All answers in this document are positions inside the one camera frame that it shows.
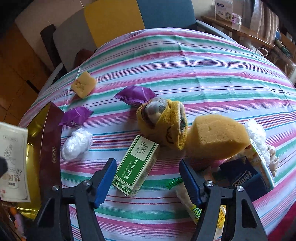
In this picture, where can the small yellow sponge piece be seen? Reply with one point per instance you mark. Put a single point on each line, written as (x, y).
(83, 85)

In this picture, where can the large yellow sponge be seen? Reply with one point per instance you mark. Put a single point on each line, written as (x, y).
(215, 137)

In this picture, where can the white crumpled plastic bag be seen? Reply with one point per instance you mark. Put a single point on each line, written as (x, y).
(78, 143)

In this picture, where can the white product box on table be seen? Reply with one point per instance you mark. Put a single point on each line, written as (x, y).
(223, 10)

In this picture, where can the grey yellow blue chair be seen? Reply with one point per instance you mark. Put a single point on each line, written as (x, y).
(103, 21)

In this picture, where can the dark red cushion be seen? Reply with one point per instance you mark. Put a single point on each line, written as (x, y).
(82, 56)

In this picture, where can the blue Tempo tissue pack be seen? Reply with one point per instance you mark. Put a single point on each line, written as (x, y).
(241, 172)

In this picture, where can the green white medicine box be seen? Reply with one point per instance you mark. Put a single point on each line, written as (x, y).
(135, 166)

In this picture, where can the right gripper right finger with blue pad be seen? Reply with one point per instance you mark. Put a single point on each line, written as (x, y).
(241, 220)

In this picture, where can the striped pink green bedsheet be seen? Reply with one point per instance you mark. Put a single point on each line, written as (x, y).
(208, 75)

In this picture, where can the gold maroon gift box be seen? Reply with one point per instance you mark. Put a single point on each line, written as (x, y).
(42, 157)

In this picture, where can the yellow rolled sock bundle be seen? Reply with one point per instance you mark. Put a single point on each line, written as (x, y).
(164, 122)

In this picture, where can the wooden side table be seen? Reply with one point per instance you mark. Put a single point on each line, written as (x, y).
(280, 51)

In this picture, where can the white paper box with print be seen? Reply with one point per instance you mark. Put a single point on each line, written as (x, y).
(14, 185)

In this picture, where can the purple candy wrapper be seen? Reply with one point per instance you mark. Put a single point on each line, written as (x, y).
(135, 95)
(75, 117)

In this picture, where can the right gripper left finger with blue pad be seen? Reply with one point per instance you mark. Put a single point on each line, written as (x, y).
(53, 219)

